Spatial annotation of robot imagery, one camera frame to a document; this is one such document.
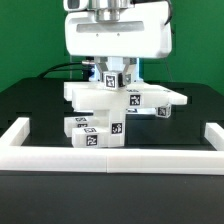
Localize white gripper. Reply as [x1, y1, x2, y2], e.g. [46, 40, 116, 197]
[63, 0, 172, 84]

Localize white marker cube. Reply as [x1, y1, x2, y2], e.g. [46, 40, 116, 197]
[156, 104, 172, 118]
[103, 70, 125, 90]

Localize white chair back part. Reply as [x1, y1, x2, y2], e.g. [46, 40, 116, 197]
[64, 82, 187, 111]

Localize white chair seat part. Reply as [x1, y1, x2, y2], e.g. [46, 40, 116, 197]
[93, 110, 126, 147]

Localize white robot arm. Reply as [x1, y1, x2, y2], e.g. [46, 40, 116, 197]
[63, 0, 172, 83]

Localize white marker base plate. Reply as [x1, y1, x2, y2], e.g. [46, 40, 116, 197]
[126, 108, 156, 115]

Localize black cables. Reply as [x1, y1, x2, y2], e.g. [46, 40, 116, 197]
[37, 61, 98, 79]

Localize white U-shaped boundary frame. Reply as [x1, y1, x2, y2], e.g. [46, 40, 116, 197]
[0, 117, 224, 175]

